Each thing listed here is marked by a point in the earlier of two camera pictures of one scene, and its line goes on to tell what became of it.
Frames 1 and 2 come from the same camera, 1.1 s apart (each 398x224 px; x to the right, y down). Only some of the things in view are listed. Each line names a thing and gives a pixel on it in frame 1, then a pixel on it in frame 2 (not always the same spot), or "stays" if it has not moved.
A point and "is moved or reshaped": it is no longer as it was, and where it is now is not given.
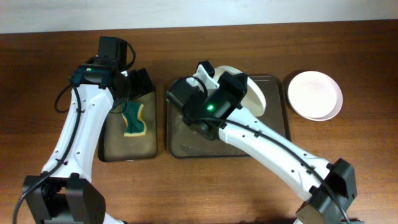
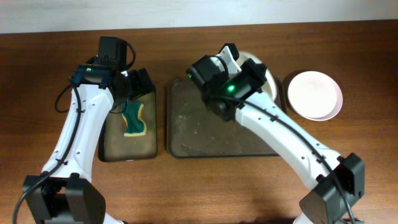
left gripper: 144,84 stays
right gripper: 228,81 → 249,68
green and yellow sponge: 135,126 stays
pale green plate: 253,102 is moved or reshaped
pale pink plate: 315,96 stays
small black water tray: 114,146 stays
